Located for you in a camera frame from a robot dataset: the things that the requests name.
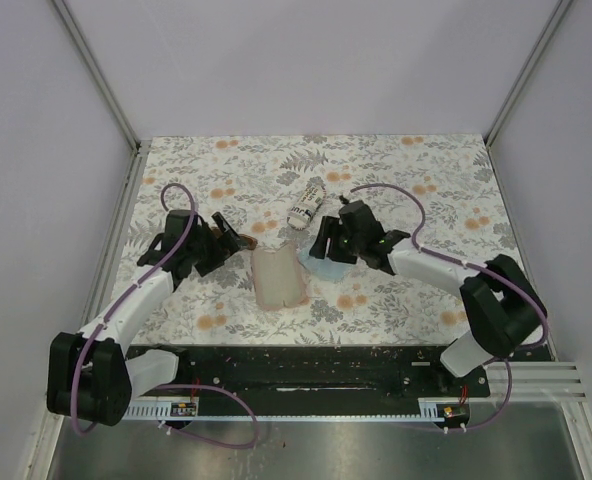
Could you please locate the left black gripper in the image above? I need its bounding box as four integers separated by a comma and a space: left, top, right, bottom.
187, 213, 248, 276

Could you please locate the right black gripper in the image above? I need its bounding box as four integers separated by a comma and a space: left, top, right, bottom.
307, 216, 363, 266

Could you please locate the flag print glasses case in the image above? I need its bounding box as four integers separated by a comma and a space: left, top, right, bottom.
287, 181, 327, 231

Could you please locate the light blue cleaning cloth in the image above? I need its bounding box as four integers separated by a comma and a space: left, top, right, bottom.
297, 249, 351, 282

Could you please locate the pink glasses case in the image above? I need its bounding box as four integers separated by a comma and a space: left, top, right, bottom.
251, 243, 307, 311

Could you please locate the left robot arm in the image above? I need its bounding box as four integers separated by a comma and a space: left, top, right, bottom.
46, 210, 256, 426

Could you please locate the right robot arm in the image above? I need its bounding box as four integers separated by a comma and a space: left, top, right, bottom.
310, 216, 547, 396

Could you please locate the floral table mat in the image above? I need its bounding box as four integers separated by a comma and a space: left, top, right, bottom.
114, 134, 519, 345

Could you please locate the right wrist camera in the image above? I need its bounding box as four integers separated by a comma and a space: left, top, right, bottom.
339, 200, 385, 253

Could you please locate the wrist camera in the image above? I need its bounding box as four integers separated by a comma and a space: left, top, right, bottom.
136, 209, 209, 286
339, 200, 385, 253

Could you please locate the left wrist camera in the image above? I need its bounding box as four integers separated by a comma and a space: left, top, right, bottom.
136, 209, 209, 286

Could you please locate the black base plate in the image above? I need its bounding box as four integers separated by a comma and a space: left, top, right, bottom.
137, 345, 490, 417

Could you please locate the white slotted cable duct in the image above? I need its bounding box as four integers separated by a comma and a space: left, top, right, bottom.
124, 395, 461, 421

